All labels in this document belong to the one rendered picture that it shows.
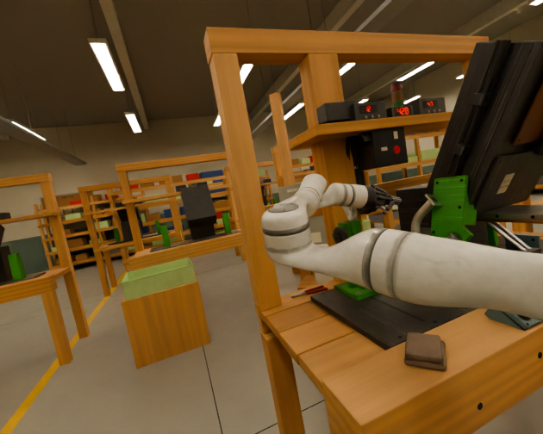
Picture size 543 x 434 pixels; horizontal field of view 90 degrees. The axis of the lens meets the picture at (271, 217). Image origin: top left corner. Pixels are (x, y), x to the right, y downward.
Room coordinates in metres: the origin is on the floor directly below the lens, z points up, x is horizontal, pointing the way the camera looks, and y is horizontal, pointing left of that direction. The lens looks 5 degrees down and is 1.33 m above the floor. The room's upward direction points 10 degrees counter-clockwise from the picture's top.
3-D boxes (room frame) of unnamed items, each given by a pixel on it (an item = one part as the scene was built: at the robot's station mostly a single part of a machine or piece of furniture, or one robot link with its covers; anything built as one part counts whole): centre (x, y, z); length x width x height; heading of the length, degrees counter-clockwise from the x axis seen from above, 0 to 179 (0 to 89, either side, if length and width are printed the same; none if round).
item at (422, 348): (0.58, -0.29, 0.91); 0.10 x 0.08 x 0.03; 148
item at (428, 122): (1.26, -0.60, 1.52); 0.90 x 0.25 x 0.04; 109
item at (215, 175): (7.35, 2.49, 1.12); 3.01 x 0.54 x 2.24; 110
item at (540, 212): (0.94, -0.79, 1.11); 0.39 x 0.16 x 0.03; 19
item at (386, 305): (1.01, -0.68, 0.89); 1.10 x 0.42 x 0.02; 109
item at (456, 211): (0.93, -0.63, 1.17); 0.13 x 0.12 x 0.20; 109
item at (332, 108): (1.12, -0.34, 1.59); 0.15 x 0.07 x 0.07; 109
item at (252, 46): (1.29, -0.59, 1.89); 1.50 x 0.09 x 0.09; 109
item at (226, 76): (1.29, -0.59, 1.36); 1.49 x 0.09 x 0.97; 109
